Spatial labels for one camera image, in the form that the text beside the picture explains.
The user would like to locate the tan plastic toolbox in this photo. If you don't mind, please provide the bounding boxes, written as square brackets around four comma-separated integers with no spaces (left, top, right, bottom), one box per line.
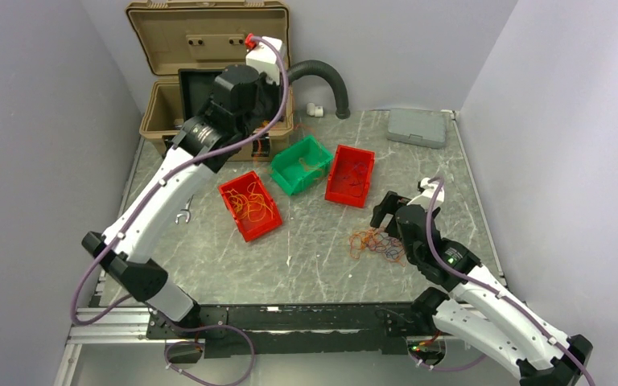
[125,1,290,155]

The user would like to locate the large red plastic bin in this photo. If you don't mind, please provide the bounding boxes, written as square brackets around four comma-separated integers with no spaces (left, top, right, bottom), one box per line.
[324,144,375,208]

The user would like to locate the orange cable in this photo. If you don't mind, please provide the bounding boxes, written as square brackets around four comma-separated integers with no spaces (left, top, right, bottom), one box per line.
[348,228,407,268]

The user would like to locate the silver combination wrench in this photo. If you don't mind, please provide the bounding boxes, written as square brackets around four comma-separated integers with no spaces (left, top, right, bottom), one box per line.
[175,196,193,224]

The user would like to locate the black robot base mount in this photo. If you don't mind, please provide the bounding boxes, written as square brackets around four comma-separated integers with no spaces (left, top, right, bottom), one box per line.
[146,302,437,359]

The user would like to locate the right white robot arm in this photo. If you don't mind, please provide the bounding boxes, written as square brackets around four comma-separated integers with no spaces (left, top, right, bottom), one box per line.
[371,191,593,385]

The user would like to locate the black corrugated hose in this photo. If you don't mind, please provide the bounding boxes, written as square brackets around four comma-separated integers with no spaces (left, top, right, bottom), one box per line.
[287,60,352,121]

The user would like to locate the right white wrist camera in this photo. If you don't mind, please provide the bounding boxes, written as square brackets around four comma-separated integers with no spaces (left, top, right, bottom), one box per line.
[407,178,445,210]

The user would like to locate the white pipe fitting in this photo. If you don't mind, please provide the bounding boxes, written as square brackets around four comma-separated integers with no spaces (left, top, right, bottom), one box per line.
[306,103,324,117]

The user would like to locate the aluminium frame rail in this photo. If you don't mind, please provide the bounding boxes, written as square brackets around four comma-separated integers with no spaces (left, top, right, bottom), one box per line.
[68,307,151,344]

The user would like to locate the yellow cable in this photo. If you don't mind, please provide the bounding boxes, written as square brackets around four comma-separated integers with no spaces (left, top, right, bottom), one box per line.
[226,181,275,225]

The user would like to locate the small red plastic bin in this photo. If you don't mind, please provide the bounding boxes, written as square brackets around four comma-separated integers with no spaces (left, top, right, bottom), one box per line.
[218,171,282,242]

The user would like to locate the black toolbox tray insert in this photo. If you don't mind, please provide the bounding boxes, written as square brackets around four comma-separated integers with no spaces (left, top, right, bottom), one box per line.
[178,68,221,121]

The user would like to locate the grey plastic organizer case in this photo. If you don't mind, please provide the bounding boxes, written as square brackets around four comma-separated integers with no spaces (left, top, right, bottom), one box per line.
[385,109,450,149]

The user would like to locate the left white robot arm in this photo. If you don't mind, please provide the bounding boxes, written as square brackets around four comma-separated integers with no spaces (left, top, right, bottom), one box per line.
[82,63,290,338]

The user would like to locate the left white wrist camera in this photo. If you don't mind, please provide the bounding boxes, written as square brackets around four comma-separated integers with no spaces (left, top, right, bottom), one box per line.
[245,34,286,85]

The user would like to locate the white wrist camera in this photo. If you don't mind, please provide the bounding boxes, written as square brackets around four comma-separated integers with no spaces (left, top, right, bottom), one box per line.
[407,178,445,210]
[245,34,286,85]

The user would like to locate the green plastic bin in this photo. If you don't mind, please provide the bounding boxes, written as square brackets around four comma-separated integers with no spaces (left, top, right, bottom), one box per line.
[270,135,334,195]

